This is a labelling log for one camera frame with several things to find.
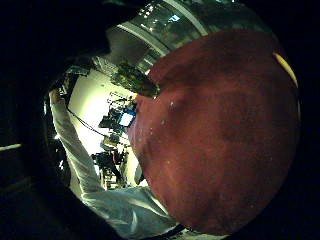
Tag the lit monitor screen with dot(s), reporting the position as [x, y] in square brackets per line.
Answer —
[126, 119]

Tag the dark equipment rack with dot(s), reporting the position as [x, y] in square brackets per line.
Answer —
[111, 146]

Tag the person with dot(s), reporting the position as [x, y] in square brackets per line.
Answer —
[130, 210]

